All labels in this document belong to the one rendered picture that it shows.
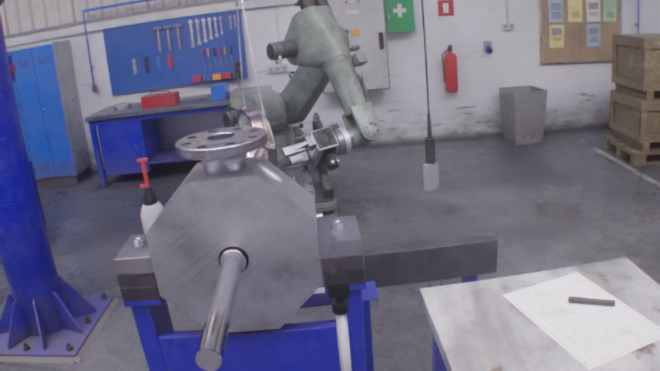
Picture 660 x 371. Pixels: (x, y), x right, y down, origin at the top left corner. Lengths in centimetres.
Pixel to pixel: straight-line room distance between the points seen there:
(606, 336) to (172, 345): 128
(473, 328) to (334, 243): 45
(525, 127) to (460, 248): 476
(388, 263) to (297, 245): 57
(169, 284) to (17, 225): 186
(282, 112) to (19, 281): 219
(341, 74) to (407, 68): 345
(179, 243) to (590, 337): 115
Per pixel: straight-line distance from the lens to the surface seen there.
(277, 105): 402
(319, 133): 312
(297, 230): 147
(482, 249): 204
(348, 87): 331
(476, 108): 701
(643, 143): 607
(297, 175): 419
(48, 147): 715
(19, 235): 334
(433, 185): 245
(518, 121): 661
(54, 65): 690
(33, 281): 345
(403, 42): 670
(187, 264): 155
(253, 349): 170
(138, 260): 159
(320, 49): 338
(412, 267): 200
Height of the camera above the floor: 173
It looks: 17 degrees down
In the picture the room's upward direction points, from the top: 5 degrees counter-clockwise
